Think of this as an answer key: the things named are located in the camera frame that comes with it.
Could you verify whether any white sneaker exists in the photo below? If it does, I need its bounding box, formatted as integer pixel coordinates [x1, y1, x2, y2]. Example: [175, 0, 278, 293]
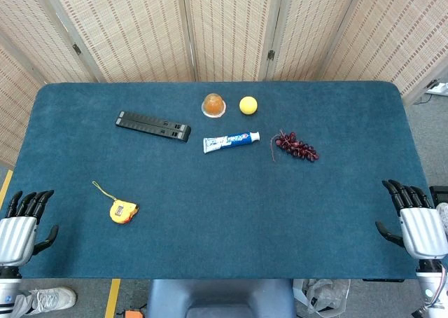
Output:
[15, 286, 77, 316]

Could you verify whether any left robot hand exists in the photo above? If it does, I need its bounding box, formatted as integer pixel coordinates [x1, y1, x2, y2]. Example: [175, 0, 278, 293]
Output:
[0, 189, 60, 266]

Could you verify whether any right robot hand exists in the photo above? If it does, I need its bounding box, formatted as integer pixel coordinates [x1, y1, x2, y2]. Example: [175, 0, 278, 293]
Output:
[374, 179, 448, 261]

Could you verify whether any yellow ball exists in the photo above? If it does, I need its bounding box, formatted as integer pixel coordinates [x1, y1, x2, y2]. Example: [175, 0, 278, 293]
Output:
[239, 96, 258, 116]

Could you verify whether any white power strip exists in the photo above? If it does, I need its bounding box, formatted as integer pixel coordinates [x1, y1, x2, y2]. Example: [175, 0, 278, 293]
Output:
[426, 81, 448, 97]

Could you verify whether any black box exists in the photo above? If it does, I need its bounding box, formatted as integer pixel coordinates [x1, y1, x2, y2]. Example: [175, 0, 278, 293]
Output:
[428, 185, 448, 205]

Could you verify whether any yellow tape measure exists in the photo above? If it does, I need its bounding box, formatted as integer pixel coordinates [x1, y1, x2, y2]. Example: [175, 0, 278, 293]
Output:
[92, 180, 141, 225]

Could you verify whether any clear plastic bag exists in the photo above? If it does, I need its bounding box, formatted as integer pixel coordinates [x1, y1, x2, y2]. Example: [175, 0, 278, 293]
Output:
[293, 278, 351, 314]

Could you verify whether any woven folding screen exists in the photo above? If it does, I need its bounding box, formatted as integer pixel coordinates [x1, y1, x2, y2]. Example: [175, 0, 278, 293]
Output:
[0, 0, 448, 168]

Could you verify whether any orange jelly cup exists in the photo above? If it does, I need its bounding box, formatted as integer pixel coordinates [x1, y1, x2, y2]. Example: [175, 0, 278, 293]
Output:
[201, 92, 227, 118]

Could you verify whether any blue table cloth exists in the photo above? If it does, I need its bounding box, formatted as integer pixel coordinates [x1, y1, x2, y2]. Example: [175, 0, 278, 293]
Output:
[7, 81, 439, 281]

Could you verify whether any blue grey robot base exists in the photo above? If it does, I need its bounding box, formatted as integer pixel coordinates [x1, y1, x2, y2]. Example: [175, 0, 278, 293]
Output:
[146, 279, 295, 318]

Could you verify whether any blue white toothpaste tube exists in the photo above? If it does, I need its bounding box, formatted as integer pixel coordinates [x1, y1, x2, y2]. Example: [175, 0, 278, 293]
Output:
[202, 130, 261, 154]

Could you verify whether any red grape bunch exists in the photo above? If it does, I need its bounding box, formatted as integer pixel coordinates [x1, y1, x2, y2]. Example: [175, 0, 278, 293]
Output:
[269, 130, 320, 163]

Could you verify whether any orange box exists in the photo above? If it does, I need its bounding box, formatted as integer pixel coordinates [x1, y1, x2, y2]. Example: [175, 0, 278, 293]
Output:
[115, 308, 146, 318]

